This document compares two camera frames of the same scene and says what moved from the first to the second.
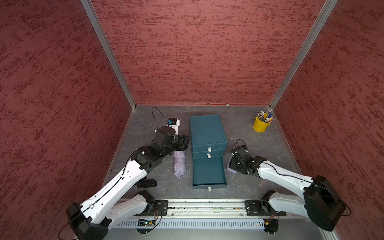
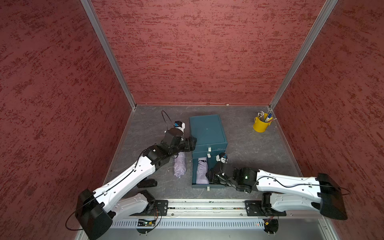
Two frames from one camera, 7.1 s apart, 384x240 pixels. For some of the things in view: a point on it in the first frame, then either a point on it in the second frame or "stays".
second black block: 147,183 stays
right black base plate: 262,208 stays
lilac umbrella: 179,163 stays
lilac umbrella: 236,161 to 202,169
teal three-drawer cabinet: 209,142 stays
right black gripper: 244,172 to 213,177
